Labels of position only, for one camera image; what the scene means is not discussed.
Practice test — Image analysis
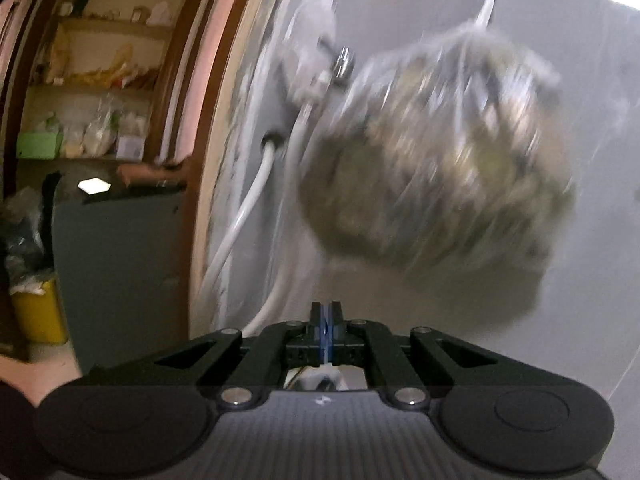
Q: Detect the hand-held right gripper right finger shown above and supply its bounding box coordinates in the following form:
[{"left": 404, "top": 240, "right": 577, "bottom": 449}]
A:
[{"left": 326, "top": 302, "right": 556, "bottom": 408}]

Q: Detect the thick white hose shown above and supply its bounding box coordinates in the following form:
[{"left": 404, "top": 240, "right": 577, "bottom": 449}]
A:
[{"left": 199, "top": 132, "right": 283, "bottom": 321}]

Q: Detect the grey cabinet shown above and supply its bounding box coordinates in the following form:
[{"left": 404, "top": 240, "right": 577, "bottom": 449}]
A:
[{"left": 51, "top": 180, "right": 192, "bottom": 375}]

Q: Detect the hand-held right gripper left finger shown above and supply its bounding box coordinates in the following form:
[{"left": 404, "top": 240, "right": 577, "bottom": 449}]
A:
[{"left": 90, "top": 302, "right": 326, "bottom": 406}]

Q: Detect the metal wall tap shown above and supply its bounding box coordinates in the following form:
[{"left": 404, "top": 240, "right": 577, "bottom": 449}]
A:
[{"left": 315, "top": 46, "right": 357, "bottom": 88}]

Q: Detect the thin white hose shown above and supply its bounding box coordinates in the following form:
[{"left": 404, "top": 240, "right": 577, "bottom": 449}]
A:
[{"left": 252, "top": 102, "right": 321, "bottom": 333}]

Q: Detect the clear plastic bag of scraps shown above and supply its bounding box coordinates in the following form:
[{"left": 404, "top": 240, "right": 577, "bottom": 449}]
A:
[{"left": 299, "top": 0, "right": 577, "bottom": 288}]

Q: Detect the green box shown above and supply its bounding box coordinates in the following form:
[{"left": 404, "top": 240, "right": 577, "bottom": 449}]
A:
[{"left": 16, "top": 130, "right": 63, "bottom": 161}]

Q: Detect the white paper sheet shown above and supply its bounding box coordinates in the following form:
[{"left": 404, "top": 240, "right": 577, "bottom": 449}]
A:
[{"left": 77, "top": 177, "right": 112, "bottom": 195}]

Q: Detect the wooden shelf unit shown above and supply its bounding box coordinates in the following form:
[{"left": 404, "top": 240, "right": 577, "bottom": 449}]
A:
[{"left": 0, "top": 0, "right": 228, "bottom": 173}]

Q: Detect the pile of dark plastic bags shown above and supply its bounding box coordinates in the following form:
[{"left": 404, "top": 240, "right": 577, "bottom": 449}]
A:
[{"left": 0, "top": 170, "right": 63, "bottom": 293}]

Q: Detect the grey wall box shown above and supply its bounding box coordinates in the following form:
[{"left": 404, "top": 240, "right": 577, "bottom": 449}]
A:
[{"left": 267, "top": 57, "right": 303, "bottom": 137}]

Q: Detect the yellow bin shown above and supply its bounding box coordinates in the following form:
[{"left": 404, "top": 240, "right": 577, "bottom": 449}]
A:
[{"left": 10, "top": 277, "right": 69, "bottom": 345}]

